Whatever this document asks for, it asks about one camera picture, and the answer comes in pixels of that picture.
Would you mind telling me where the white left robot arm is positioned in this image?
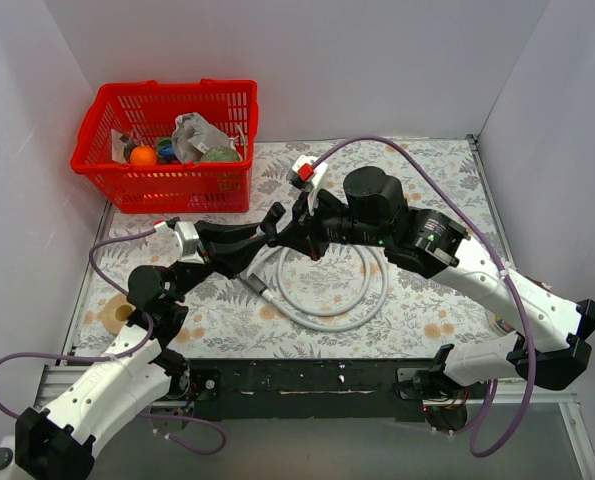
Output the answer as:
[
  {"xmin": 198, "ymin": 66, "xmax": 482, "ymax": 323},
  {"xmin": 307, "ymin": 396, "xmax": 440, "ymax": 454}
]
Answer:
[{"xmin": 13, "ymin": 218, "xmax": 278, "ymax": 479}]

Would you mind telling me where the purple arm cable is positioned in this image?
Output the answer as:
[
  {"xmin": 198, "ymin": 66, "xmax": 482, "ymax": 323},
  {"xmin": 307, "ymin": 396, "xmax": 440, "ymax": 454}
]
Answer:
[
  {"xmin": 316, "ymin": 136, "xmax": 537, "ymax": 459},
  {"xmin": 0, "ymin": 227, "xmax": 226, "ymax": 456}
]

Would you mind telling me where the white box device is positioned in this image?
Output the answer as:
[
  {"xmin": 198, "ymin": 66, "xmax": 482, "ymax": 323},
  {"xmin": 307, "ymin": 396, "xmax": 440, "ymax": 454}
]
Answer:
[{"xmin": 0, "ymin": 436, "xmax": 16, "ymax": 480}]

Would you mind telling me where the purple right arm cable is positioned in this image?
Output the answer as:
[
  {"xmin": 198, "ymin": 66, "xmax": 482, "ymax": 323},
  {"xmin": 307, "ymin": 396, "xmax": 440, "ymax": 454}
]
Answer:
[{"xmin": 316, "ymin": 136, "xmax": 537, "ymax": 459}]

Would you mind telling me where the floral table mat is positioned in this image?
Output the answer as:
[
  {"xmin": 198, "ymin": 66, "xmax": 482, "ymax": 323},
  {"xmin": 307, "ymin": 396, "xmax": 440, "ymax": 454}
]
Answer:
[{"xmin": 74, "ymin": 139, "xmax": 521, "ymax": 360}]

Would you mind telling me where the crumpled grey paper bag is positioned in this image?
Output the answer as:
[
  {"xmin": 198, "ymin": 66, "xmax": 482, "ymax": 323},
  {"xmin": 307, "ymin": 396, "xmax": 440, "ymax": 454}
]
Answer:
[{"xmin": 171, "ymin": 112, "xmax": 231, "ymax": 163}]

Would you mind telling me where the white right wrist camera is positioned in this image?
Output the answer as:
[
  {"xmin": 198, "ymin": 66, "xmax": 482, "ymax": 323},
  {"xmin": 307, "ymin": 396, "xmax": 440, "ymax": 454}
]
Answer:
[{"xmin": 287, "ymin": 155, "xmax": 328, "ymax": 215}]

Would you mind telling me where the grey shower hose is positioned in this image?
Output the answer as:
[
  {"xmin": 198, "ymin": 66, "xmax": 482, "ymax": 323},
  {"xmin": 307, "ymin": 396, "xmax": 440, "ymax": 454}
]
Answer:
[{"xmin": 244, "ymin": 244, "xmax": 391, "ymax": 331}]

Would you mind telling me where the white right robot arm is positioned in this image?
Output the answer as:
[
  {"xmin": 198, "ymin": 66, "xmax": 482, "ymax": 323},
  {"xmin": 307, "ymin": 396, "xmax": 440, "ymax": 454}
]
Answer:
[{"xmin": 278, "ymin": 165, "xmax": 595, "ymax": 399}]

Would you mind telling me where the green round fruit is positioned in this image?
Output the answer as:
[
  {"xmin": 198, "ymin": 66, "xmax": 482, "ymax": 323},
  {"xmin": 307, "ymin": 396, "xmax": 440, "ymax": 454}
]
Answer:
[{"xmin": 200, "ymin": 146, "xmax": 243, "ymax": 163}]

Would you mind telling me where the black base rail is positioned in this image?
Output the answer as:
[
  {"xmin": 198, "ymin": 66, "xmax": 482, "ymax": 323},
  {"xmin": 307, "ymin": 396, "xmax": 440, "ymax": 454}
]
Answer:
[{"xmin": 179, "ymin": 358, "xmax": 485, "ymax": 422}]

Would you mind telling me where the brown tape roll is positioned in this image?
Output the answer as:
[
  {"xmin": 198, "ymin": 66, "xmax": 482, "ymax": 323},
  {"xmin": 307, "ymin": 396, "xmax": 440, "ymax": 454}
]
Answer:
[{"xmin": 99, "ymin": 294, "xmax": 134, "ymax": 335}]

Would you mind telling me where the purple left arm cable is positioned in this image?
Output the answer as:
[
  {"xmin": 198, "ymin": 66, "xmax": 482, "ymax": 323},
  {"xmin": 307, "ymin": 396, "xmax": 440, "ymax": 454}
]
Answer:
[{"xmin": 0, "ymin": 227, "xmax": 226, "ymax": 456}]

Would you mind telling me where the orange fruit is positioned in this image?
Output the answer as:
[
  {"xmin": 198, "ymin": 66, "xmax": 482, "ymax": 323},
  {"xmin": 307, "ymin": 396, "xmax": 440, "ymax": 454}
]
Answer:
[{"xmin": 129, "ymin": 145, "xmax": 158, "ymax": 167}]

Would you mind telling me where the black pipe fitting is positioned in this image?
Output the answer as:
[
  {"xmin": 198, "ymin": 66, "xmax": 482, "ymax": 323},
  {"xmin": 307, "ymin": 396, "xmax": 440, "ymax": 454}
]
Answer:
[{"xmin": 258, "ymin": 202, "xmax": 286, "ymax": 247}]

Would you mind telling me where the grey shower head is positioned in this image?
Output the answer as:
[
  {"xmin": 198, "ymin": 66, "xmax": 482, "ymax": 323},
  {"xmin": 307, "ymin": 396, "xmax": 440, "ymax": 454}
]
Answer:
[{"xmin": 242, "ymin": 274, "xmax": 274, "ymax": 302}]

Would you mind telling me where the red plastic basket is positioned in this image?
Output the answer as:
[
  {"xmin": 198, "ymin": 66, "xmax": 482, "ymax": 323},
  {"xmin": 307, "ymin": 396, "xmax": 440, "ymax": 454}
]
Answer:
[{"xmin": 70, "ymin": 79, "xmax": 259, "ymax": 214}]

